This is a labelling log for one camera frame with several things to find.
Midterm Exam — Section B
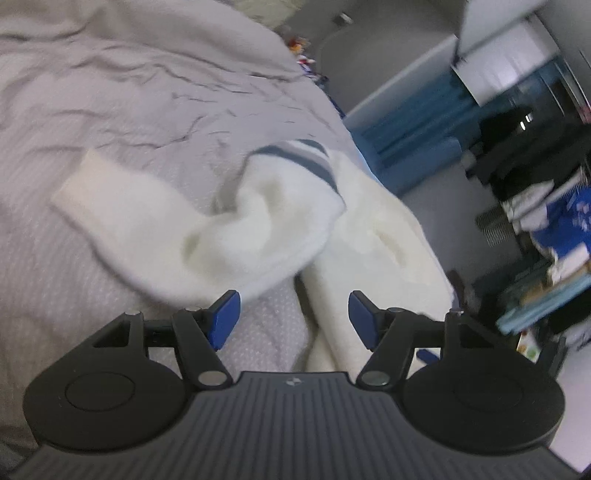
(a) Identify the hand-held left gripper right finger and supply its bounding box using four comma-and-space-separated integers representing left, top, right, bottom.
348, 290, 502, 387

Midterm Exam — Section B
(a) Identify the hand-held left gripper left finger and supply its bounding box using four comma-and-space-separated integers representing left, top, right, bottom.
88, 290, 242, 389

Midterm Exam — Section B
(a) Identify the cream knit sweater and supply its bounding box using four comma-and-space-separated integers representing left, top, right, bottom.
51, 138, 455, 372

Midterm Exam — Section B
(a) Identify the blue covered chair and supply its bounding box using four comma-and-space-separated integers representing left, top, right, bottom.
379, 137, 463, 195

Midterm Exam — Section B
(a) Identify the blue curtain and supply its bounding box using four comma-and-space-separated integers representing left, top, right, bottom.
351, 62, 583, 158

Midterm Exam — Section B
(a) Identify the blue and white jacket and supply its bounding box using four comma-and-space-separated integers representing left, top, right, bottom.
530, 185, 591, 260

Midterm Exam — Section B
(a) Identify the black hanging jacket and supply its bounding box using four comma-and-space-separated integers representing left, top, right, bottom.
466, 108, 591, 200

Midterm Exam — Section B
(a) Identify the grey bed blanket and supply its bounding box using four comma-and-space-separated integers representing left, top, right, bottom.
0, 0, 384, 462

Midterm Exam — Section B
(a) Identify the group of toiletry bottles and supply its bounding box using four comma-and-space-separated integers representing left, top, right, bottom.
287, 36, 320, 72

